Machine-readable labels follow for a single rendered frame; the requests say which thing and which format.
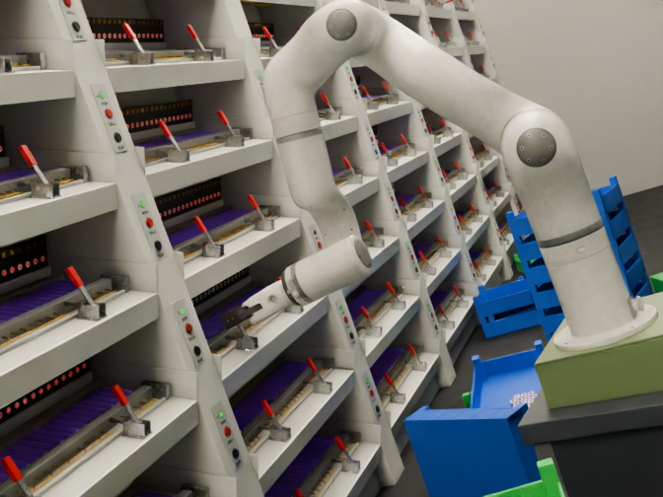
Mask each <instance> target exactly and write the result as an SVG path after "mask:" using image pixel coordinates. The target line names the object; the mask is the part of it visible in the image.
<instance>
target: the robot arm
mask: <svg viewBox="0 0 663 497"><path fill-rule="evenodd" d="M350 58H354V59H356V60H358V61H360V62H361V63H363V64H365V65H366V66H368V67H369V68H371V69H372V70H373V71H375V72H376V73H377V74H379V75H380V76H381V77H383V78H384V79H385V80H387V81H388V82H389V83H391V84H392V85H394V86H395V87H396V88H398V89H399V90H401V91H402V92H404V93H405V94H406V95H408V96H410V97H411V98H413V99H414V100H416V101H417V102H419V103H421V104H422V105H424V106H425V107H428V108H429V109H431V110H432V111H434V112H436V113H437V114H439V115H441V116H442V117H444V118H446V119H447V120H449V121H451V122H452V123H454V124H456V125H457V126H459V127H461V128H462V129H464V130H466V131H468V132H469V133H471V134H472V135H474V136H475V137H476V138H478V139H479V140H481V141H482V142H484V143H485V144H487V145H488V146H490V147H491V148H493V149H494V150H495V151H497V152H498V153H499V154H500V155H502V157H503V160H504V164H505V167H506V170H507V172H508V174H509V176H510V179H511V181H512V184H513V186H514V189H515V191H516V193H517V195H518V198H519V200H520V202H521V204H522V206H523V209H524V211H525V213H526V215H527V217H528V220H529V222H530V225H531V227H532V230H533V232H534V235H535V238H536V240H537V243H538V246H539V248H540V251H541V254H542V256H543V259H544V262H545V264H546V267H547V270H548V272H549V275H550V278H551V280H552V284H553V286H554V289H555V292H556V294H557V297H558V300H559V302H560V305H561V308H562V310H563V313H564V316H565V318H566V321H567V324H568V326H567V327H566V328H564V329H563V330H561V331H560V332H559V333H558V334H557V335H556V336H555V337H554V340H553V342H554V345H555V347H556V348H557V349H559V350H562V351H581V350H588V349H592V348H597V347H601V346H605V345H608V344H611V343H615V342H617V341H620V340H623V339H625V338H628V337H630V336H632V335H635V334H637V333H639V332H640V331H642V330H644V329H646V328H647V327H649V326H650V325H651V324H653V323H654V322H655V321H656V319H657V318H658V313H657V310H656V308H655V307H653V306H651V305H644V304H643V301H642V299H641V298H640V296H637V298H636V299H634V298H633V297H631V296H630V295H629V293H628V290H627V287H626V283H625V281H624V278H623V276H622V273H621V270H620V267H619V265H618V262H617V259H616V257H615V254H614V251H613V248H612V246H611V243H610V240H609V237H608V235H607V232H606V229H605V227H604V224H603V221H602V218H601V216H600V213H599V210H598V208H597V205H596V202H595V200H594V197H593V194H592V191H591V188H590V185H589V182H588V180H587V177H586V175H585V172H584V169H583V166H582V163H581V161H580V158H579V155H578V152H577V149H576V147H575V144H574V141H573V139H572V136H571V134H570V131H569V129H568V127H567V126H566V124H565V122H564V121H563V120H562V119H561V118H560V117H559V116H558V115H557V114H555V113H554V112H553V111H551V110H549V109H547V108H545V107H543V106H539V105H537V104H535V103H533V102H531V101H529V100H527V99H525V98H523V97H521V96H519V95H517V94H515V93H513V92H511V91H509V90H507V89H505V88H503V87H502V86H500V85H498V84H496V83H494V82H492V81H491V80H489V79H487V78H485V77H484V76H482V75H481V74H480V73H478V72H476V71H475V70H473V69H472V68H470V67H468V66H467V65H465V64H464V63H462V62H460V61H459V60H457V59H456V58H454V57H452V56H451V55H449V54H448V53H446V52H444V51H443V50H441V49H440V48H438V47H436V46H435V45H433V44H432V43H430V42H429V41H427V40H426V39H424V38H422V37H421V36H419V35H417V34H416V33H414V32H413V31H411V30H410V29H408V28H407V27H405V26H404V25H402V24H401V23H399V22H397V21H396V20H394V19H393V18H391V17H390V16H388V15H386V14H385V13H383V12H381V11H380V10H378V9H376V8H375V7H373V6H371V5H369V4H367V3H365V2H362V1H360V0H334V1H331V2H330V3H329V4H327V5H325V6H324V7H323V8H321V9H320V10H318V11H317V12H316V13H315V14H313V15H312V16H311V17H310V18H309V19H308V20H307V21H306V22H305V24H304V25H303V26H302V27H301V29H300V30H299V31H298V33H297V34H296V35H295V36H294V37H293V38H292V39H291V40H290V41H289V42H288V43H287V44H286V45H285V46H284V47H283V48H281V49H280V50H279V51H278V52H277V53H276V54H275V55H274V57H273V58H272V59H271V60H270V62H269V63H268V64H267V66H266V68H265V71H264V74H263V91H264V96H265V100H266V105H267V109H268V113H269V117H270V120H271V124H272V128H273V132H274V136H275V140H276V144H277V148H278V152H279V155H280V159H281V163H282V167H283V170H284V173H285V177H286V181H287V184H288V188H289V191H290V194H291V197H292V199H293V201H294V203H295V204H296V205H297V206H298V207H299V208H301V209H304V210H306V211H308V212H309V213H310V214H311V215H312V217H313V218H314V219H315V221H316V223H317V225H318V227H319V229H320V231H321V234H322V237H323V240H324V243H325V246H326V248H324V249H322V250H320V251H318V252H316V253H314V254H312V255H310V256H308V257H306V258H304V259H302V260H300V261H298V262H296V263H294V264H292V265H290V266H288V267H287V268H286V269H285V271H283V273H282V275H281V280H279V281H277V282H275V283H273V284H271V285H269V286H268V287H266V288H264V289H262V290H261V291H259V292H257V293H256V294H254V295H253V296H252V297H250V298H249V299H247V300H246V301H245V302H244V303H243V304H242V305H241V306H238V307H236V308H234V309H232V310H231V311H229V312H226V313H224V314H223V315H221V316H220V317H219V318H220V319H221V321H222V323H223V325H224V327H225V329H229V328H231V327H233V326H235V325H237V324H240V323H242V322H243V321H244V320H247V319H249V318H251V319H250V321H251V324H256V323H257V322H259V321H261V320H264V319H266V318H268V317H270V316H272V315H274V314H276V313H278V312H280V311H282V310H284V309H286V308H287V307H289V306H291V305H293V304H294V305H296V306H307V305H309V304H311V303H314V302H316V301H318V300H320V299H322V298H323V297H325V296H327V295H329V294H331V293H333V292H335V291H337V290H340V289H342V288H344V287H346V286H348V285H350V284H352V283H354V282H356V281H358V280H361V279H363V278H365V277H367V276H369V275H371V274H372V272H373V261H372V257H371V254H370V252H369V250H368V248H367V247H366V246H365V244H364V243H363V242H362V238H361V234H360V230H359V226H358V223H357V219H356V216H355V214H354V211H353V209H352V207H351V205H350V203H349V202H348V200H347V199H346V198H345V196H344V195H343V194H342V193H341V192H340V191H339V189H338V188H337V186H336V185H335V182H334V179H333V175H332V167H331V163H330V159H329V154H328V150H327V146H326V142H325V137H324V133H323V129H322V126H321V122H320V118H319V114H318V111H317V106H316V102H315V93H316V91H317V90H318V89H319V88H320V87H321V86H322V84H323V83H324V82H325V81H326V80H327V79H328V78H329V77H330V76H331V75H332V73H333V72H334V71H335V70H336V69H338V68H339V67H340V66H341V65H342V64H343V63H345V62H346V61H347V60H349V59H350Z"/></svg>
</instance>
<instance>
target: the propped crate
mask: <svg viewBox="0 0 663 497"><path fill-rule="evenodd" d="M535 348H536V349H533V350H529V351H524V352H520V353H516V354H512V355H507V356H503V357H499V358H495V359H491V360H486V361H481V359H480V357H479V355H476V356H473V357H472V361H473V364H474V366H475V369H474V378H473V387H472V396H471V405H470V408H496V407H512V406H511V404H510V400H511V399H514V395H515V394H520V395H521V394H522V393H523V392H526V393H528V392H529V391H534V392H535V394H538V393H539V391H540V389H541V388H542V387H541V384H540V381H539V378H538V375H537V372H536V369H535V366H534V364H535V362H536V361H537V359H538V358H539V356H540V355H541V353H542V352H543V350H544V349H545V347H544V344H543V342H542V340H537V341H535Z"/></svg>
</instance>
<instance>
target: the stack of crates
mask: <svg viewBox="0 0 663 497"><path fill-rule="evenodd" d="M609 181H610V184H611V185H607V186H604V187H600V188H596V189H592V190H591V191H592V194H593V197H594V200H595V202H596V205H597V208H598V210H599V213H600V216H601V218H602V221H603V224H604V227H605V229H606V232H607V235H608V237H609V240H610V243H611V246H612V248H613V251H614V254H615V257H616V259H617V262H618V265H619V267H620V270H621V273H622V276H623V278H624V281H625V283H626V287H627V290H628V293H629V295H630V296H631V297H633V298H634V299H636V298H637V296H640V298H641V297H645V296H649V295H653V292H652V288H651V285H650V282H649V279H648V276H647V273H646V269H645V266H644V263H643V260H642V257H641V254H640V250H639V247H638V244H637V241H636V237H635V234H634V231H633V228H632V225H631V221H630V218H629V216H628V213H627V210H626V205H625V201H624V198H623V195H622V192H621V188H620V185H619V182H618V179H617V176H613V177H609ZM616 206H618V210H614V211H612V210H613V209H614V208H615V207H616ZM505 215H506V218H507V221H508V224H509V227H510V230H511V233H512V236H513V239H514V242H515V245H516V249H517V251H518V254H519V257H520V260H521V262H522V266H523V269H524V272H525V275H526V278H527V281H528V284H529V287H530V290H531V293H532V296H533V299H534V302H535V305H536V308H537V311H538V314H539V317H540V321H541V324H542V327H543V330H544V333H545V335H546V338H547V342H548V343H549V341H550V340H551V338H552V337H553V332H556V330H557V329H558V328H559V326H560V325H561V323H562V322H563V320H564V319H565V316H564V313H563V310H562V308H561V305H560V302H559V300H558V297H557V294H556V292H555V289H554V286H553V283H552V280H551V278H550V275H549V272H548V270H547V267H546V264H545V262H544V259H543V256H542V254H541V251H540V248H539V246H538V243H537V240H536V238H535V235H534V232H533V230H532V227H531V225H530V222H529V220H528V217H527V215H526V213H525V211H522V212H521V213H519V214H518V215H516V216H514V213H513V211H510V212H507V213H506V214H505ZM624 231H626V233H625V234H623V232H624ZM529 234H531V235H530V236H528V237H527V238H526V239H524V240H522V237H521V236H525V235H529ZM632 256H633V257H632ZM532 259H536V260H535V261H533V262H532V263H530V260H532ZM639 281H640V282H639ZM542 283H543V284H542ZM537 284H542V285H541V286H540V287H539V288H538V285H537ZM546 308H548V309H547V310H546Z"/></svg>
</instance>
